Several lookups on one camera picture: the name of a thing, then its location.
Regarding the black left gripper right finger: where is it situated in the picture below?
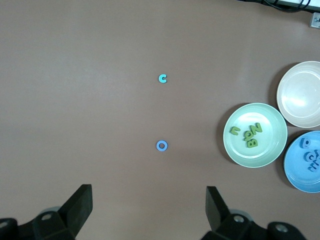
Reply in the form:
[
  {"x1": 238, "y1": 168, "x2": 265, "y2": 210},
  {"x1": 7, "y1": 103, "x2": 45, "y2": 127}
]
[{"x1": 201, "y1": 186, "x2": 307, "y2": 240}]

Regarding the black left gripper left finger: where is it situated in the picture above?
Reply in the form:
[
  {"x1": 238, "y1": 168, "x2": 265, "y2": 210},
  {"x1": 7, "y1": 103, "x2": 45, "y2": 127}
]
[{"x1": 0, "y1": 184, "x2": 94, "y2": 240}]

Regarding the green foam capital letter B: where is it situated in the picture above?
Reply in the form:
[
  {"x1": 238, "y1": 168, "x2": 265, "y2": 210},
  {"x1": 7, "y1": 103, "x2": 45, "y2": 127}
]
[{"x1": 246, "y1": 137, "x2": 258, "y2": 150}]

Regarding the green foam capital letter N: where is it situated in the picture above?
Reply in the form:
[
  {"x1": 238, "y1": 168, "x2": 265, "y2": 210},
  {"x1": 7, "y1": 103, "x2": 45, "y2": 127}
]
[{"x1": 250, "y1": 122, "x2": 263, "y2": 135}]

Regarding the blue foam letter x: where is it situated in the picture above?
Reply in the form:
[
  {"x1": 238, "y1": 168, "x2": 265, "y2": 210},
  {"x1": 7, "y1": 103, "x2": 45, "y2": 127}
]
[{"x1": 307, "y1": 157, "x2": 320, "y2": 173}]

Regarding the blue foam letter p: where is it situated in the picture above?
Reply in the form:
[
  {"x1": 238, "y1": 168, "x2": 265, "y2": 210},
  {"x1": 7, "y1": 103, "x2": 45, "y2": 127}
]
[{"x1": 300, "y1": 137, "x2": 312, "y2": 150}]

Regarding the green plate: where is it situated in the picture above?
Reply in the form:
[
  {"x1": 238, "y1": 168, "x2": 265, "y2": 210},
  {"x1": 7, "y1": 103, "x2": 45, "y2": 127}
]
[{"x1": 222, "y1": 102, "x2": 288, "y2": 168}]

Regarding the blue plate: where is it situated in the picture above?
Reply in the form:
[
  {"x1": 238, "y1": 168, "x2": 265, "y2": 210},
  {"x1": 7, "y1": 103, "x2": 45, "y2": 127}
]
[{"x1": 283, "y1": 130, "x2": 320, "y2": 194}]

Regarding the blue foam letter o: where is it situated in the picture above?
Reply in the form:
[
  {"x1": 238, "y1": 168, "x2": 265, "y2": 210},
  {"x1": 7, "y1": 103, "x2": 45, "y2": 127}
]
[{"x1": 156, "y1": 139, "x2": 169, "y2": 152}]

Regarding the brown table cover sheet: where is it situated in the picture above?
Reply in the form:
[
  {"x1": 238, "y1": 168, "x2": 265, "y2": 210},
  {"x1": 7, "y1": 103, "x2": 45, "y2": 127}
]
[{"x1": 0, "y1": 0, "x2": 320, "y2": 240}]

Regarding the beige plate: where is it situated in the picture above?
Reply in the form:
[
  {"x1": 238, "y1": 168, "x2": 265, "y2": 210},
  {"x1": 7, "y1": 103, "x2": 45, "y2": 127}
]
[{"x1": 276, "y1": 60, "x2": 320, "y2": 129}]

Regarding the metal table edge bracket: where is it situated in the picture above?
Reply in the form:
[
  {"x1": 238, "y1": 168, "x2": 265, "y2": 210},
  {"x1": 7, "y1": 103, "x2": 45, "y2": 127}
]
[{"x1": 309, "y1": 12, "x2": 320, "y2": 28}]

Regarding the metal table edge rail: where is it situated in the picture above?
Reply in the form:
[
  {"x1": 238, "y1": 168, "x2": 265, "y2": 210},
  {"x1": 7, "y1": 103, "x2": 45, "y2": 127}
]
[{"x1": 234, "y1": 0, "x2": 320, "y2": 13}]

